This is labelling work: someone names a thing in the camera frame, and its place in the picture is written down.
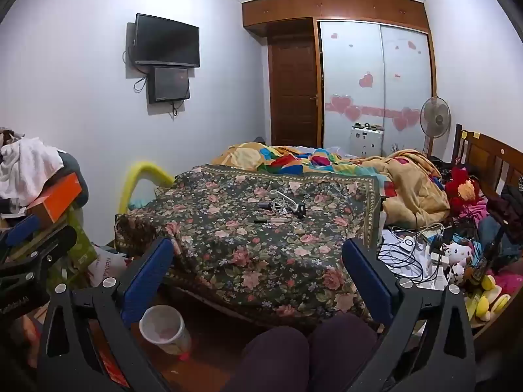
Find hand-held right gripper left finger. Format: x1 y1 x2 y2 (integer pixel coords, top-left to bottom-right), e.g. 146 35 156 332
37 237 176 392

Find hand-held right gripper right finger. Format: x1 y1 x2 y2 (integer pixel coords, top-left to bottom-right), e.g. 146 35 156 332
341 237 479 392

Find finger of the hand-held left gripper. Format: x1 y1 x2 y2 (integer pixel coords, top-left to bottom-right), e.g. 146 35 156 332
0 213 42 254
4 225 78 271

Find white cup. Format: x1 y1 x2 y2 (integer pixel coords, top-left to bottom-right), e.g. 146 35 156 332
139 305 193 357

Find white cable bundle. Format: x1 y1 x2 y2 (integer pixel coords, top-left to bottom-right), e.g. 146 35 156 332
267 190 300 214

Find green patterned box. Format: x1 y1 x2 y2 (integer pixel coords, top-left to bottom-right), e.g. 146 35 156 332
61 207 99 283

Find white plastic bag red print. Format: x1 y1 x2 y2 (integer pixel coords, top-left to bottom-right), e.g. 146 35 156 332
87 245 128 289

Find orange cardboard box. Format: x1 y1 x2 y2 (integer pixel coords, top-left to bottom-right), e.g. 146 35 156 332
26 172 82 226

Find white cloth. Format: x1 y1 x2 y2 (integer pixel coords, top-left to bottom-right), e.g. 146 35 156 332
0 137 66 209

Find person's right leg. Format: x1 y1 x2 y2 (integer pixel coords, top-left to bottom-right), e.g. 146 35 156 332
307 312 380 392

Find person's leg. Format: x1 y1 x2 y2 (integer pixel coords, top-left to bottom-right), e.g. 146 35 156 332
231 326 310 392
307 312 380 392

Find white power strip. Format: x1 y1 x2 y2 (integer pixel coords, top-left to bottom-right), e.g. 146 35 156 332
426 249 451 291

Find yellow foam tube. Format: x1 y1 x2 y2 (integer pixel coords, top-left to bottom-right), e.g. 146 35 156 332
118 162 176 215

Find white cat plush toy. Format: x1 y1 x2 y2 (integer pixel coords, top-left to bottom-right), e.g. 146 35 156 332
443 241 477 287

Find yellow colourful quilt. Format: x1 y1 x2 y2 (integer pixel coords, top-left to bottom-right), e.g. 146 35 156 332
211 142 452 230

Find dark floral blanket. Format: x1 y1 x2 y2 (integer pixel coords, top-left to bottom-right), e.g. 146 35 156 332
114 164 387 320

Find brown glass bottle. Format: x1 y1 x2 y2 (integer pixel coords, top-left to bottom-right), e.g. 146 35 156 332
470 229 504 291

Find yellow plush toy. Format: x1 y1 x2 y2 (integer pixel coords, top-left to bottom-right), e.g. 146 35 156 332
464 275 511 321

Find person's left leg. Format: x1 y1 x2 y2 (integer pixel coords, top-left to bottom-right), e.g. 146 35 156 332
231 326 310 392

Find pink cloth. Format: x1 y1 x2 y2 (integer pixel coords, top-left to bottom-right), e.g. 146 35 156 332
458 198 489 230

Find red plush toy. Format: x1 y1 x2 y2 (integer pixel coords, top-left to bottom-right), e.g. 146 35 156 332
445 167 483 214

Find white box appliance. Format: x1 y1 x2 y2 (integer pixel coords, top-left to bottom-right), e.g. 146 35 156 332
350 124 385 158

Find dark clothing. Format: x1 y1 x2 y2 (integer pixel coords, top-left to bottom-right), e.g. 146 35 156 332
486 184 523 246

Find brown wooden headboard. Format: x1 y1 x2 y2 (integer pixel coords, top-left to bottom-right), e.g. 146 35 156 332
451 123 523 197

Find white standing fan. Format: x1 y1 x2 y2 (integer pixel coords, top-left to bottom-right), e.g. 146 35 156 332
420 96 452 156

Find pink heart stickers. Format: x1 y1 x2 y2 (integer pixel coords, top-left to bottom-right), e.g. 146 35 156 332
325 32 423 132

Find brown wooden door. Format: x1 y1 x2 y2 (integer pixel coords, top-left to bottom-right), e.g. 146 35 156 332
267 35 322 148

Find wooden wardrobe with frosted doors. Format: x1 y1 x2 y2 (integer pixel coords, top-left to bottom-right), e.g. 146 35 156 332
242 0 438 158

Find tangle of black cables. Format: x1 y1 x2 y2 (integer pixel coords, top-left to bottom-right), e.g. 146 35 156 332
378 224 444 283

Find wall mounted grey box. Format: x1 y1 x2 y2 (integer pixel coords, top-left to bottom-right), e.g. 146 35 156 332
148 66 191 104

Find large black wall television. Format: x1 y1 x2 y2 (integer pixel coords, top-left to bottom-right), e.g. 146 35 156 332
134 13 201 69

